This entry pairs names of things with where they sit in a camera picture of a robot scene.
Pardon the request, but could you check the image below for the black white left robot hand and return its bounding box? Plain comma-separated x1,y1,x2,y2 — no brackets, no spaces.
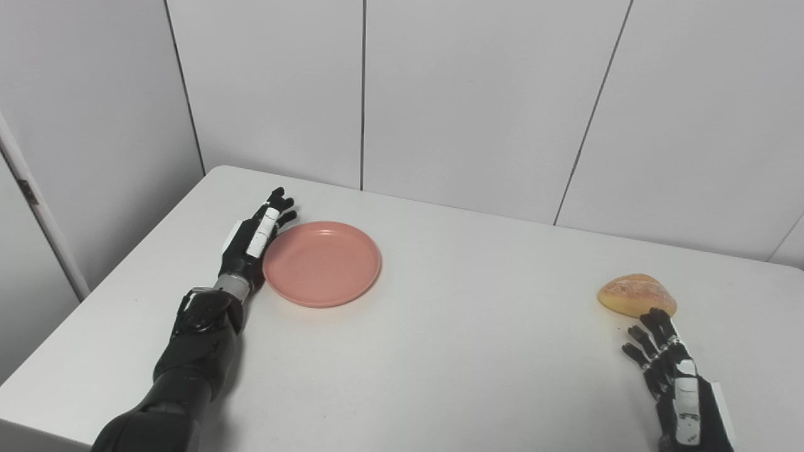
218,186,298,291

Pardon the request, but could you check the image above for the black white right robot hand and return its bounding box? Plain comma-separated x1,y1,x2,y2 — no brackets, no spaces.
622,308,736,452

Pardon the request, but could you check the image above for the pink round plate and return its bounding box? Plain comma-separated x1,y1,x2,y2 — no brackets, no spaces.
262,220,383,309

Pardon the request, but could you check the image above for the golden bread roll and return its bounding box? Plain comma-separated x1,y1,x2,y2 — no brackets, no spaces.
597,273,678,320

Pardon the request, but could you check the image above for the white wall corner trim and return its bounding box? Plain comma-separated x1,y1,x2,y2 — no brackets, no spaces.
0,113,90,302

